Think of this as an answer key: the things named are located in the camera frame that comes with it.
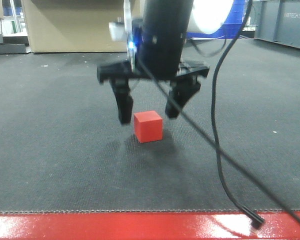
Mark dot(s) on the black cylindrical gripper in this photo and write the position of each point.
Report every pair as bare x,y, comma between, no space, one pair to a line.
155,45

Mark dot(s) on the red magnetic cube block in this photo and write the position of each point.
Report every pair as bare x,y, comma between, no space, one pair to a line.
148,126

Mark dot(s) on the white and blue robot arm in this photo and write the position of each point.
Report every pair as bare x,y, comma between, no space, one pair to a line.
207,17

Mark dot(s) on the dark grey table mat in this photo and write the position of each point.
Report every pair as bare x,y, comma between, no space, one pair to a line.
62,147

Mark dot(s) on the cardboard box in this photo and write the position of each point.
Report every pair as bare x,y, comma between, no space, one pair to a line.
71,26

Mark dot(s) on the red table edge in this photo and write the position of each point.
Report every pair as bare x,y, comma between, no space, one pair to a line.
146,226

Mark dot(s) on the grey metal cabinet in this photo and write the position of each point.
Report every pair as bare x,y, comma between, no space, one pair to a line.
279,22

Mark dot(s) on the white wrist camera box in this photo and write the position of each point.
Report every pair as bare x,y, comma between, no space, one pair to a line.
117,30

